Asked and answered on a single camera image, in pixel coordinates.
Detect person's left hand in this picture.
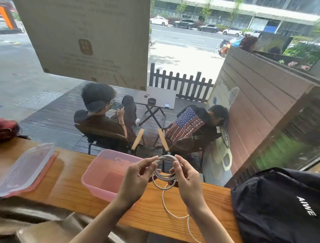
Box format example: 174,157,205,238
116,155,162,205

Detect person's right hand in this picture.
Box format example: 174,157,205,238
169,155,208,215

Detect white cable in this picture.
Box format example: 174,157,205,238
151,155,202,243

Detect person's right forearm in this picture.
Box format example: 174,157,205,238
189,206,235,243

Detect person's left forearm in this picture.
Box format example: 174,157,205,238
69,199,132,243

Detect brown folding chair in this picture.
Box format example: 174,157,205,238
74,123,146,156
153,128,223,174

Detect pink plastic container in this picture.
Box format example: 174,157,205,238
81,149,144,203

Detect grey folding table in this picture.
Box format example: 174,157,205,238
134,86,177,129

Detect black picket fence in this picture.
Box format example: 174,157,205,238
149,63,215,103

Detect black bag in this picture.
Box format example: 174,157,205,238
230,167,320,243

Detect wooden plank planter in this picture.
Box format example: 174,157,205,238
205,46,320,188

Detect beige fabric garment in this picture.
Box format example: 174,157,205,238
0,195,149,243

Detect clear lid with pink rim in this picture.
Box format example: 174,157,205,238
0,143,58,198

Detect orange scooter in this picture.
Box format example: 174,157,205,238
218,42,231,58

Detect blue car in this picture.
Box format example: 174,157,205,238
220,36,245,49

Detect beige window poster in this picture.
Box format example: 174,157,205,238
12,0,151,91

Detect grey sedan car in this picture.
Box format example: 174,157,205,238
197,24,220,34

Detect dark suv car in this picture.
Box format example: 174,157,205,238
172,19,196,30

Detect white car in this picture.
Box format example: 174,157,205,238
149,16,169,26
222,28,243,37

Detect flowering green plants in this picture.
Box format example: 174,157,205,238
277,41,320,72

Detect orange sign post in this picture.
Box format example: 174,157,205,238
0,5,16,30

